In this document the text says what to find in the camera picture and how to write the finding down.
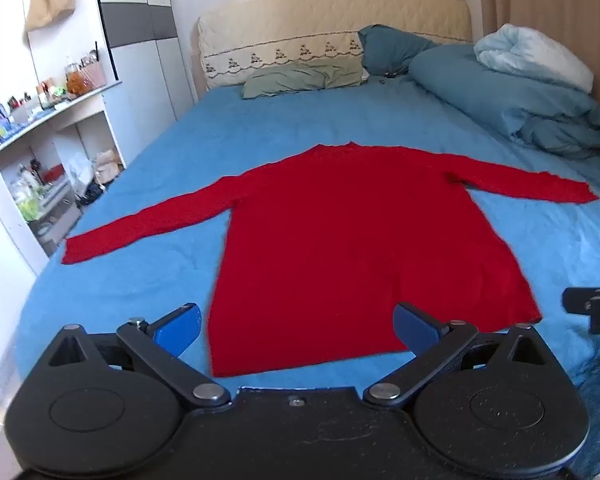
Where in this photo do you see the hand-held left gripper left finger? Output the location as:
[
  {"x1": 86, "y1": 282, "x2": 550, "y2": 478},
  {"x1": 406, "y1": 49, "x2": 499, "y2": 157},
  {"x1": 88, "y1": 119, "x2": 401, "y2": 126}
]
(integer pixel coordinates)
[{"x1": 45, "y1": 303, "x2": 232, "y2": 407}]

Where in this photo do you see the white and grey wardrobe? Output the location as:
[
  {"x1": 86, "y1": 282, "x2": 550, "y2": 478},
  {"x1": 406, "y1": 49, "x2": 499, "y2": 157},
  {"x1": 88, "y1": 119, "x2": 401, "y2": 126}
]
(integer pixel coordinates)
[{"x1": 92, "y1": 0, "x2": 181, "y2": 168}]

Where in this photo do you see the beige curtain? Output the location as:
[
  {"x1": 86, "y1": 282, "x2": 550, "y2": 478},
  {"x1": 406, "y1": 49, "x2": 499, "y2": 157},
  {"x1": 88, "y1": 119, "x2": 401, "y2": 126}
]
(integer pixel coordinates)
[{"x1": 475, "y1": 0, "x2": 600, "y2": 111}]

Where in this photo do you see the green pillow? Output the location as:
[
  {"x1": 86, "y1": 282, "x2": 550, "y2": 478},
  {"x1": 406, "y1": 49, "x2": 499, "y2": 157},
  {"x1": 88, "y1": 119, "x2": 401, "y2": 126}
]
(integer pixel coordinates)
[{"x1": 242, "y1": 57, "x2": 366, "y2": 100}]

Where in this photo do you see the pink storage box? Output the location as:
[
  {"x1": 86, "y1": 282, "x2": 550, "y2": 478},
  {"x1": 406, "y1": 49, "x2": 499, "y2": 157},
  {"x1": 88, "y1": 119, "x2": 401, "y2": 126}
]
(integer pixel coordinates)
[{"x1": 80, "y1": 60, "x2": 107, "y2": 88}]

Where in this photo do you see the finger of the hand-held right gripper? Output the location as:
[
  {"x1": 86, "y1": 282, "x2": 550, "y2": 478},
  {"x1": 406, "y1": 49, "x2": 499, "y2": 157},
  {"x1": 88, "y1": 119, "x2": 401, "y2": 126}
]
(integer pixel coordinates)
[{"x1": 562, "y1": 287, "x2": 598, "y2": 315}]

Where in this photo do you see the blue bed sheet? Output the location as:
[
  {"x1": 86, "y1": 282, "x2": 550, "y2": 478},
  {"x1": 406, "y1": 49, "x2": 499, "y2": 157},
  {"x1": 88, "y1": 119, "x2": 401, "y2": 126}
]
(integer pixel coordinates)
[{"x1": 15, "y1": 42, "x2": 600, "y2": 480}]

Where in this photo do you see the blue duvet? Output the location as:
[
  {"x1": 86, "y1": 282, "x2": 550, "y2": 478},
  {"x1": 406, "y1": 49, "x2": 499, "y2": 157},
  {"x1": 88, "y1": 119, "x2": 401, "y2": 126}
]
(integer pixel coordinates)
[{"x1": 410, "y1": 44, "x2": 600, "y2": 161}]

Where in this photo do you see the light blue fluffy blanket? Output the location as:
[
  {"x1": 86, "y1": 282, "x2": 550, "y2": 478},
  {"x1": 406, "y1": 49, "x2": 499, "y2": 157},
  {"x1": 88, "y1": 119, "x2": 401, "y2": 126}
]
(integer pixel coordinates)
[{"x1": 474, "y1": 24, "x2": 595, "y2": 93}]

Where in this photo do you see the cream quilted headboard cover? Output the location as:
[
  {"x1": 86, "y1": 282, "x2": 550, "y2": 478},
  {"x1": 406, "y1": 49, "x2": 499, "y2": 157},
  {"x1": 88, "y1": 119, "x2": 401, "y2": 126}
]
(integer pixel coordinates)
[{"x1": 196, "y1": 0, "x2": 473, "y2": 92}]

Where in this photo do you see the white shelf unit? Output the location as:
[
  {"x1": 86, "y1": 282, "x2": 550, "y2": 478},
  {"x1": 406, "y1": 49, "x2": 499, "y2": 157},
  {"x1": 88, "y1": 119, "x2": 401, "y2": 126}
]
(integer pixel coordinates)
[{"x1": 0, "y1": 80, "x2": 128, "y2": 261}]

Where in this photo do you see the teal pillow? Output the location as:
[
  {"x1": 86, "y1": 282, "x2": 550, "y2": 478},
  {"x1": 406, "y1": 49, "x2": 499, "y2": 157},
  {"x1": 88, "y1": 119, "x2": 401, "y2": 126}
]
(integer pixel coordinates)
[{"x1": 357, "y1": 25, "x2": 438, "y2": 77}]

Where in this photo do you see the red long-sleeve sweater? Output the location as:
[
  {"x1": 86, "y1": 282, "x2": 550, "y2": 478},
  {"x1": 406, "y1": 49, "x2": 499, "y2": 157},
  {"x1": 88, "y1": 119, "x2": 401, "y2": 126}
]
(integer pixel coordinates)
[{"x1": 61, "y1": 142, "x2": 600, "y2": 378}]

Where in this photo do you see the jar with orange contents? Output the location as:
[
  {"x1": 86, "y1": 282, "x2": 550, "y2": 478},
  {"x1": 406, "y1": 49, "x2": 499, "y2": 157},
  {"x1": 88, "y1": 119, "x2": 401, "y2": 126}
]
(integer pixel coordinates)
[{"x1": 65, "y1": 57, "x2": 88, "y2": 96}]

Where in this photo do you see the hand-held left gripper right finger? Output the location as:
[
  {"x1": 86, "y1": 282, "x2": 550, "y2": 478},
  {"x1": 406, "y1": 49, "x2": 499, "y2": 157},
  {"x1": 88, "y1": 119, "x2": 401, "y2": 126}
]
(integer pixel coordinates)
[{"x1": 362, "y1": 302, "x2": 556, "y2": 406}]

